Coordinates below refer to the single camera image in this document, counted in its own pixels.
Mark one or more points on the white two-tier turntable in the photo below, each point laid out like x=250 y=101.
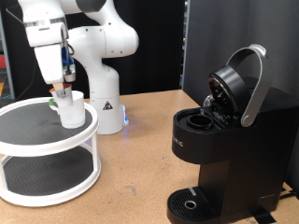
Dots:
x=46 y=149

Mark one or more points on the grey metal pole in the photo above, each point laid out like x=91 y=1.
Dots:
x=8 y=71

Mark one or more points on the black drip tray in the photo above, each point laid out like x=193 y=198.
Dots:
x=187 y=205

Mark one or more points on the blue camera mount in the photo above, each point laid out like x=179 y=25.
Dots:
x=71 y=60

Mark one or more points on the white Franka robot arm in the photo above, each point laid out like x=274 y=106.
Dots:
x=102 y=77

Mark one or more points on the red background object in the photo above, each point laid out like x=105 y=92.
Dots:
x=2 y=62

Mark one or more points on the grey metal frame post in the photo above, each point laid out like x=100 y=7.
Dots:
x=186 y=46

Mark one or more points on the black Keurig coffee machine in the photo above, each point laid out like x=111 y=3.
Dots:
x=249 y=161

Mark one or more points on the white mug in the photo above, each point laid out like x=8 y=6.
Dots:
x=74 y=115

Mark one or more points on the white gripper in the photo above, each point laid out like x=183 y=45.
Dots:
x=49 y=62

